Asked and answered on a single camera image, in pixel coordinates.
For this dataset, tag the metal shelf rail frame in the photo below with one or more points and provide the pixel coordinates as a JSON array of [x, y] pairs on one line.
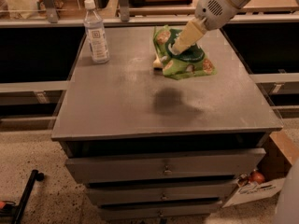
[[55, 10]]

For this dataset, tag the bottom grey drawer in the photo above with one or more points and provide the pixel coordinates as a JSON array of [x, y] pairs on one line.
[[159, 210]]

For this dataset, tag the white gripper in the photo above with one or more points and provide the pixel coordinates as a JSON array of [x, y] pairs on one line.
[[212, 7]]

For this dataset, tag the middle grey drawer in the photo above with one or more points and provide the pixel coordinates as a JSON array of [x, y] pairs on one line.
[[161, 192]]

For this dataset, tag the green rice chip bag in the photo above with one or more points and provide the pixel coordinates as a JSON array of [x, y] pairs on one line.
[[193, 62]]

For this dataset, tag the clear plastic water bottle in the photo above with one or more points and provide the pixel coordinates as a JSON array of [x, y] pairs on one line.
[[95, 32]]

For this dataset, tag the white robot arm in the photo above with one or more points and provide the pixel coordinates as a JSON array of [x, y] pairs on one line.
[[287, 211]]

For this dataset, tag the top grey drawer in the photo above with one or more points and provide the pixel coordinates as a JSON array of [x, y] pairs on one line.
[[164, 165]]

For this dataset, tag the red onion in box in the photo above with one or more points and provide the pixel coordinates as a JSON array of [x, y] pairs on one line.
[[257, 177]]

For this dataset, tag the cardboard box with items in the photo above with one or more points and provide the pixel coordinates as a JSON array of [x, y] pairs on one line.
[[281, 155]]

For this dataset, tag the yellow sponge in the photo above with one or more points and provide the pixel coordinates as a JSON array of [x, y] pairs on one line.
[[157, 63]]

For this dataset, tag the grey drawer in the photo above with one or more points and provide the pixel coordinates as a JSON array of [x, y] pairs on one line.
[[161, 192], [164, 165], [159, 210]]

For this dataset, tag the grey drawer cabinet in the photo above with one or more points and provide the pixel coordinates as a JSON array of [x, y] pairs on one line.
[[126, 107]]

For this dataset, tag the black stand leg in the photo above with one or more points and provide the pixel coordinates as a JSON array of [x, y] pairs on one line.
[[34, 176]]

